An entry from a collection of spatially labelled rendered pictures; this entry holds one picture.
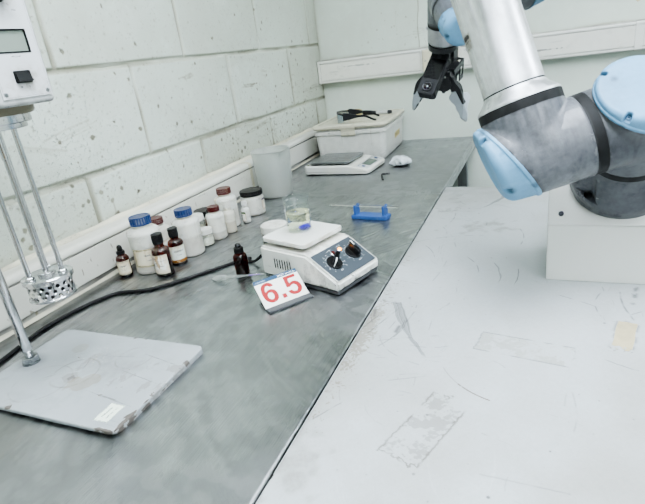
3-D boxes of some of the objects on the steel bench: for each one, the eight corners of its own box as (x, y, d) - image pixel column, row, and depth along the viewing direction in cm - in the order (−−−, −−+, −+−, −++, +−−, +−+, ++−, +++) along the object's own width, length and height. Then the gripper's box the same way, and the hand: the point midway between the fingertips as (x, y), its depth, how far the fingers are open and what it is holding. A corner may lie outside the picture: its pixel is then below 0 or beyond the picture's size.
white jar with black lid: (248, 218, 145) (243, 194, 142) (240, 213, 151) (235, 190, 148) (269, 212, 148) (265, 188, 145) (260, 208, 154) (256, 185, 151)
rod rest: (391, 216, 130) (390, 203, 129) (386, 221, 128) (385, 207, 126) (356, 215, 135) (355, 202, 134) (351, 219, 132) (349, 206, 131)
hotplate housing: (380, 270, 100) (376, 232, 97) (339, 297, 91) (334, 257, 88) (299, 253, 114) (294, 220, 111) (257, 275, 105) (250, 240, 103)
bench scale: (368, 175, 175) (367, 162, 174) (303, 176, 187) (301, 163, 185) (386, 163, 191) (385, 150, 189) (325, 164, 202) (323, 152, 201)
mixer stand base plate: (205, 351, 80) (204, 345, 79) (115, 438, 63) (112, 432, 63) (69, 333, 92) (67, 328, 91) (-38, 403, 75) (-41, 397, 74)
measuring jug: (247, 193, 173) (239, 149, 167) (281, 184, 178) (274, 142, 173) (268, 203, 157) (260, 155, 152) (304, 193, 163) (298, 147, 157)
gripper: (491, 37, 119) (484, 109, 133) (415, 27, 128) (416, 96, 142) (477, 55, 114) (471, 128, 129) (399, 43, 124) (402, 112, 138)
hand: (438, 117), depth 135 cm, fingers open, 14 cm apart
